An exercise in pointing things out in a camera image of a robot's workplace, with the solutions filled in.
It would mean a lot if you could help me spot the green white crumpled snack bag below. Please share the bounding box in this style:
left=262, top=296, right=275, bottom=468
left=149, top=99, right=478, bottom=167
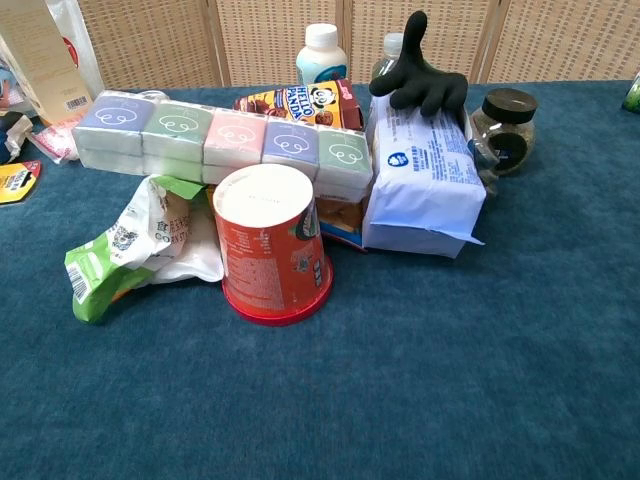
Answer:
left=64, top=174, right=225, bottom=326

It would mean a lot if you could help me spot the orange blue snack packet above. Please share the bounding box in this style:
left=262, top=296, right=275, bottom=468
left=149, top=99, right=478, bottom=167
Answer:
left=316, top=196, right=367, bottom=250

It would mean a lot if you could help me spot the red instant noodle cup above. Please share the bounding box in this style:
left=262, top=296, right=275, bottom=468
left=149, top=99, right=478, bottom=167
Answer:
left=212, top=163, right=335, bottom=328

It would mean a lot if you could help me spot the Hello Panda biscuit box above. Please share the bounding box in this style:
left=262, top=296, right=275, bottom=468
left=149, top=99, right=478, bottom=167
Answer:
left=233, top=78, right=367, bottom=133

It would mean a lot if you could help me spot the woven wicker folding screen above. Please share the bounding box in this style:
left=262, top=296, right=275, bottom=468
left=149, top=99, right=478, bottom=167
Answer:
left=75, top=0, right=640, bottom=89

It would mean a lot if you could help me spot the pastel tissue multipack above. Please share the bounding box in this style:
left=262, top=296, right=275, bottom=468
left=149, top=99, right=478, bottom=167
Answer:
left=71, top=89, right=374, bottom=204

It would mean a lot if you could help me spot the yellow and red snack package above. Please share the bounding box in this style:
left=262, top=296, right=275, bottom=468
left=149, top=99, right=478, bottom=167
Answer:
left=0, top=160, right=44, bottom=206

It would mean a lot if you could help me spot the white milk drink bottle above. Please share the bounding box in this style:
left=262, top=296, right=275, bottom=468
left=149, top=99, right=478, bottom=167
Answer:
left=295, top=22, right=349, bottom=87

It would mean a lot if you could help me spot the red white small packet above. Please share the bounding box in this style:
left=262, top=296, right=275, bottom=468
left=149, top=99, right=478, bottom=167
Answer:
left=28, top=119, right=82, bottom=166

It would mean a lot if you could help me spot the white blue printed bag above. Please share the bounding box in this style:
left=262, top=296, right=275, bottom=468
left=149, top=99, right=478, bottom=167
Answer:
left=361, top=94, right=488, bottom=260

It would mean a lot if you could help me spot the beige paper carton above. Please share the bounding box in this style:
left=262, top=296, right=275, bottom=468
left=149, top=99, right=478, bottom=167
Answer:
left=0, top=0, right=95, bottom=127

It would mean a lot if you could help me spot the glass jar black lid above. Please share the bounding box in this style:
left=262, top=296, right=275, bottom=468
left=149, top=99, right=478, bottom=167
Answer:
left=470, top=87, right=539, bottom=177

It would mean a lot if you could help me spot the crumpled white paper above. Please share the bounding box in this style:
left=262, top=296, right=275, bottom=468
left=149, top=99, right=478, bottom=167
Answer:
left=4, top=114, right=35, bottom=162

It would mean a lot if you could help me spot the clear bottle white cap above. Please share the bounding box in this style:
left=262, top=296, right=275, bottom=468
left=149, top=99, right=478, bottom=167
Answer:
left=370, top=32, right=407, bottom=82

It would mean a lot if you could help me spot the black rubber glove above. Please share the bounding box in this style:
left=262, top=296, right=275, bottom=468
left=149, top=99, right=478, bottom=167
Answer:
left=368, top=10, right=470, bottom=118

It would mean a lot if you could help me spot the green bottle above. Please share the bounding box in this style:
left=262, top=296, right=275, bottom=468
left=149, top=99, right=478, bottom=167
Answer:
left=621, top=69, right=640, bottom=113

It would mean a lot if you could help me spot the blue velvet tablecloth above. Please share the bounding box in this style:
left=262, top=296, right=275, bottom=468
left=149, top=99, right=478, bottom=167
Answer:
left=0, top=79, right=640, bottom=480

